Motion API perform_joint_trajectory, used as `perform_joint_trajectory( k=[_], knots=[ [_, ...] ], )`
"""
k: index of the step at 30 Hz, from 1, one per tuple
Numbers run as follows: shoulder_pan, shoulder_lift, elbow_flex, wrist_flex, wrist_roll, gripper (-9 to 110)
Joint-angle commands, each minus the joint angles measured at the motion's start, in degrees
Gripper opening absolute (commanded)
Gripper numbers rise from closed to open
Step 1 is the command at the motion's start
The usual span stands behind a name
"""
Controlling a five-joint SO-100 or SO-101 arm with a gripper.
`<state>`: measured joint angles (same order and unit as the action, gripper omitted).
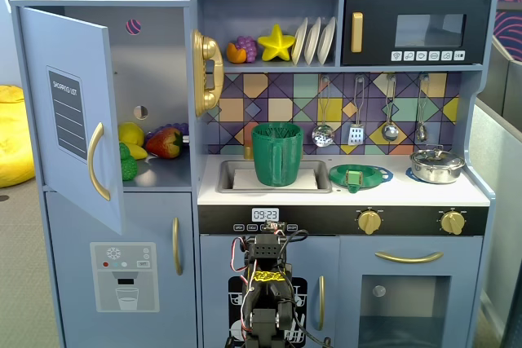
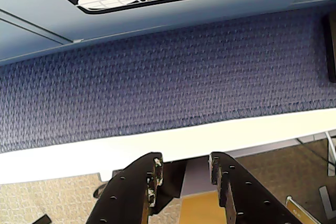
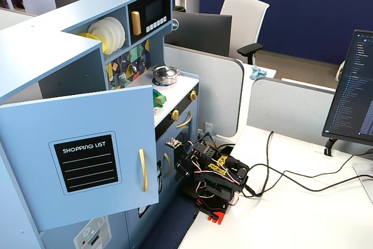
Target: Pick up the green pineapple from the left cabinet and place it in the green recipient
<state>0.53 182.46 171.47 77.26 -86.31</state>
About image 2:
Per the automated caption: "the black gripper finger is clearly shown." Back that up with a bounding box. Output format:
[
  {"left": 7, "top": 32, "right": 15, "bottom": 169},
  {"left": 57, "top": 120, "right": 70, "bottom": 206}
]
[
  {"left": 208, "top": 151, "right": 303, "bottom": 224},
  {"left": 85, "top": 152, "right": 165, "bottom": 224}
]

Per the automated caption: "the yellow wooden board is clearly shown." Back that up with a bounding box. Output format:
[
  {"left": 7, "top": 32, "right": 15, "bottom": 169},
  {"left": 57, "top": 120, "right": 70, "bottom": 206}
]
[{"left": 180, "top": 189, "right": 230, "bottom": 224}]

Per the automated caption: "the grey table leg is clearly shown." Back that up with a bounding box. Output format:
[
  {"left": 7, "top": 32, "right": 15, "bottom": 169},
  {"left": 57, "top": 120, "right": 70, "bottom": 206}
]
[{"left": 181, "top": 159, "right": 218, "bottom": 199}]

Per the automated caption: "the brass label plate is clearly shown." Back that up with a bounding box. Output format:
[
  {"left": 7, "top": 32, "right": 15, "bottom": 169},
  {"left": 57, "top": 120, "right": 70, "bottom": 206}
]
[{"left": 285, "top": 195, "right": 320, "bottom": 224}]

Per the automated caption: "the black flat strip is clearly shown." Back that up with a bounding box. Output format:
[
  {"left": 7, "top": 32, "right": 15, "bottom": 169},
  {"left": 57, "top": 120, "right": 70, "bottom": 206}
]
[{"left": 30, "top": 214, "right": 52, "bottom": 224}]

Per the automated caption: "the blue woven mat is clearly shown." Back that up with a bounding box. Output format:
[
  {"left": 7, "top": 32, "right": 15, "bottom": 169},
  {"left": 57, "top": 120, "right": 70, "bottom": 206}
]
[{"left": 0, "top": 5, "right": 336, "bottom": 154}]

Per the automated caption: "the black rectangular object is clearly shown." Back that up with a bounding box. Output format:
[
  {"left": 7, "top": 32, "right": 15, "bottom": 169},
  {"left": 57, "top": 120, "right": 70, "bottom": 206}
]
[{"left": 322, "top": 13, "right": 336, "bottom": 83}]

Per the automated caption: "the blue dishwasher door with print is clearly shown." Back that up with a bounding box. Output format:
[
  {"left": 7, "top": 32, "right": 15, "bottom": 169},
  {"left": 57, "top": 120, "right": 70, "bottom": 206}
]
[{"left": 0, "top": 0, "right": 336, "bottom": 44}]

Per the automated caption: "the grey metal bracket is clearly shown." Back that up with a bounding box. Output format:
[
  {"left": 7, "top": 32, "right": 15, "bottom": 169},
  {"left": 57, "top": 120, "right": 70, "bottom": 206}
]
[{"left": 317, "top": 186, "right": 336, "bottom": 221}]

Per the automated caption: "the white metal table frame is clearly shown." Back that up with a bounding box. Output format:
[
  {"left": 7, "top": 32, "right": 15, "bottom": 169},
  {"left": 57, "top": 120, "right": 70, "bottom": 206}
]
[{"left": 296, "top": 129, "right": 336, "bottom": 178}]

